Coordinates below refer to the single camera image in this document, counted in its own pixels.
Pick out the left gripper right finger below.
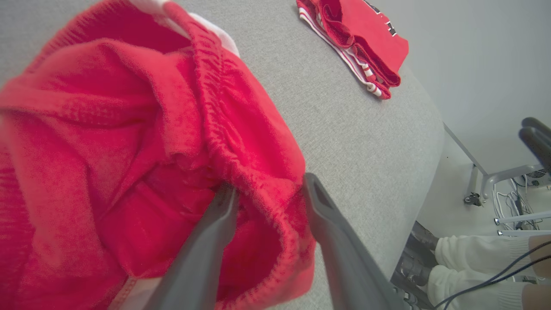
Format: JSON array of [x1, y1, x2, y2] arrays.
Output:
[[301, 172, 410, 310]]

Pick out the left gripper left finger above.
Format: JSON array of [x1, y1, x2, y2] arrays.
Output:
[[144, 183, 240, 310]]

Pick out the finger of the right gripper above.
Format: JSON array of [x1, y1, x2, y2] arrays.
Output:
[[522, 117, 551, 138], [519, 127, 551, 173]]

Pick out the red shorts white side panels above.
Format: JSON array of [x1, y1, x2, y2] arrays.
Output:
[[0, 0, 318, 310]]

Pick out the red basketball jersey white sleeves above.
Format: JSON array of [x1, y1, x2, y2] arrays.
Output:
[[296, 0, 410, 100]]

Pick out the white ventilated device box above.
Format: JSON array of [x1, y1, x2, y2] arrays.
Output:
[[526, 169, 551, 188]]

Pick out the white desk with grey leg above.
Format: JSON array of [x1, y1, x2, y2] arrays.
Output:
[[443, 123, 551, 199]]

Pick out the black shoe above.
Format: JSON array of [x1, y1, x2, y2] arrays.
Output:
[[410, 221, 440, 251], [397, 251, 432, 288]]

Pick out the white metal bar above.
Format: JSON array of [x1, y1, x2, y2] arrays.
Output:
[[497, 228, 551, 237], [494, 210, 551, 226]]

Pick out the person leg white sock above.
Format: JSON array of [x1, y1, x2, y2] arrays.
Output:
[[427, 265, 551, 310], [434, 235, 551, 278]]

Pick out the white floor cables bundle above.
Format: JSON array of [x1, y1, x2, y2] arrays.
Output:
[[492, 176, 536, 221]]

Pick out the left camera cable teal plug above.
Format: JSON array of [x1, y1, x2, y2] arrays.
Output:
[[435, 240, 551, 310]]

